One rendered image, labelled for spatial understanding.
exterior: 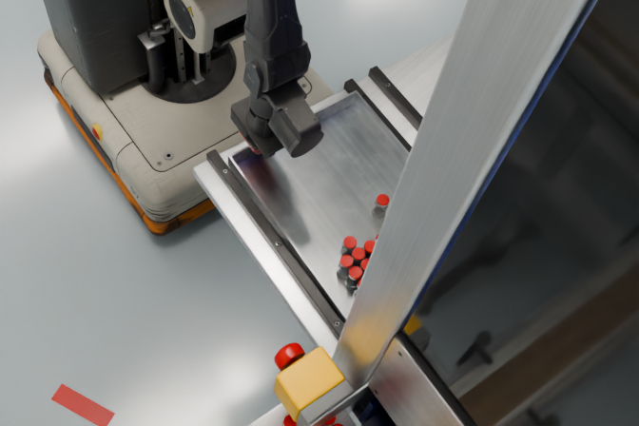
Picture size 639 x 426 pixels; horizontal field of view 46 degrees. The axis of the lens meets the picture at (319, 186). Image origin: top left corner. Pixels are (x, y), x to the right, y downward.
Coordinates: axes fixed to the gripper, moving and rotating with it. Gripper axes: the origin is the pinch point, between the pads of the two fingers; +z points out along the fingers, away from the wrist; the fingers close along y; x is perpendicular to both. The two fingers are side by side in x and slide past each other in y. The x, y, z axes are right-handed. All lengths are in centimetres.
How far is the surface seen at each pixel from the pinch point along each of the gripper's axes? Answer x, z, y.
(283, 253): -7.2, -1.4, 17.6
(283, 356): -18.7, -14.0, 32.3
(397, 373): -12, -28, 42
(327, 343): -9.4, -0.7, 32.7
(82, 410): -46, 90, 3
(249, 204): -7.1, -0.5, 7.7
